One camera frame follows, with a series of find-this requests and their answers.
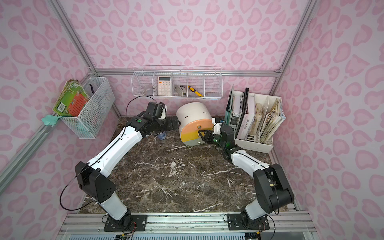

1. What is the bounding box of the green bottom drawer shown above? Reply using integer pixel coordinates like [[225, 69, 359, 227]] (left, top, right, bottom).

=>
[[184, 138, 206, 146]]

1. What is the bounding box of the white file organizer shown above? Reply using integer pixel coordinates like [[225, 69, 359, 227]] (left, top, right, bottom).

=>
[[225, 88, 286, 154]]

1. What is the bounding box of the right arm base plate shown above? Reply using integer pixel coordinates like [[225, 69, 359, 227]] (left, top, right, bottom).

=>
[[223, 212, 270, 232]]

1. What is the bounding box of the pink white calculator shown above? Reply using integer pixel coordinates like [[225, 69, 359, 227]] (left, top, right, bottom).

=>
[[158, 76, 172, 96]]

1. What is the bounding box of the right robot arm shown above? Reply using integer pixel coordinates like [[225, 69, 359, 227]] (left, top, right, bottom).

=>
[[198, 125, 295, 222]]

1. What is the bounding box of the white wire wall shelf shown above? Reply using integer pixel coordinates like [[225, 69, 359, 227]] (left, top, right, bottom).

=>
[[131, 68, 224, 99]]

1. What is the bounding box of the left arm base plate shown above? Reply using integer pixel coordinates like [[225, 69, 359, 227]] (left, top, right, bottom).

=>
[[104, 214, 148, 232]]

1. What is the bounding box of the orange top drawer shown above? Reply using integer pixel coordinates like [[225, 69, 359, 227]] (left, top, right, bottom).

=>
[[180, 119, 213, 133]]

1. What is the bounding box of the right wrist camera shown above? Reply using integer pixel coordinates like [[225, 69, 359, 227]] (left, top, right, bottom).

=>
[[212, 118, 226, 135]]

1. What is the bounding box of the clear tape roll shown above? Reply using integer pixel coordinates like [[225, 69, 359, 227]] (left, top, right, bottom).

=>
[[143, 88, 154, 96]]

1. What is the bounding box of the white drawer cabinet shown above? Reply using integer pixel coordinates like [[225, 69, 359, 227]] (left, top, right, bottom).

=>
[[176, 102, 213, 146]]

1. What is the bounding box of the green red booklet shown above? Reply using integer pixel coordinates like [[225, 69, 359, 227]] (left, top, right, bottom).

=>
[[53, 79, 90, 117]]

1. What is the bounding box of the yellow drawer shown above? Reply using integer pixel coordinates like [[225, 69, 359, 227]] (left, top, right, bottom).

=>
[[181, 130, 203, 143]]

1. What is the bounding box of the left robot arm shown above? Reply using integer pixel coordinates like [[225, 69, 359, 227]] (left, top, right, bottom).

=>
[[75, 102, 180, 229]]

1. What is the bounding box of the white mesh wall basket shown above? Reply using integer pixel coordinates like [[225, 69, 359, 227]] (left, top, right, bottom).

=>
[[61, 77, 116, 139]]

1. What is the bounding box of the mint green wall hook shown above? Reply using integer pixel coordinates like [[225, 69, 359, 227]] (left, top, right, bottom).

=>
[[41, 115, 62, 126]]

